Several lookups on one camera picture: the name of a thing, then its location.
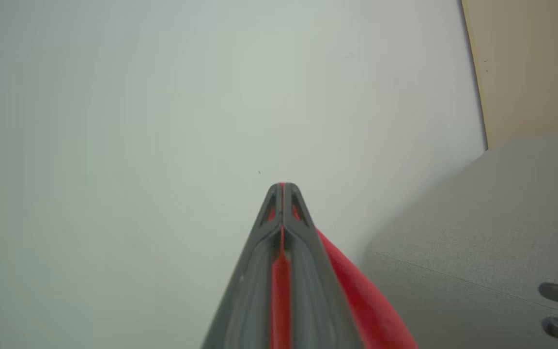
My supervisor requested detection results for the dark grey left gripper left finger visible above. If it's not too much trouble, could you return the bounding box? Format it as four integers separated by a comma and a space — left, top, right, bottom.
201, 183, 284, 349

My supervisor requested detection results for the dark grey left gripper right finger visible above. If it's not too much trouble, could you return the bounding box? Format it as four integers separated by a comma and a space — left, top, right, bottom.
284, 183, 364, 349

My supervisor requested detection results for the red clothing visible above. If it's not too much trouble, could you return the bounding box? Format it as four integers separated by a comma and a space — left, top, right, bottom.
267, 183, 418, 349

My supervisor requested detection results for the grey fabric sofa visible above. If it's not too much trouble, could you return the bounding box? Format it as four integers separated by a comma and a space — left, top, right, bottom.
362, 130, 558, 349

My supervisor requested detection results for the beige wooden panel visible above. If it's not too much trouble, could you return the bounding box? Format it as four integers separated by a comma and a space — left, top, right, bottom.
461, 0, 558, 150

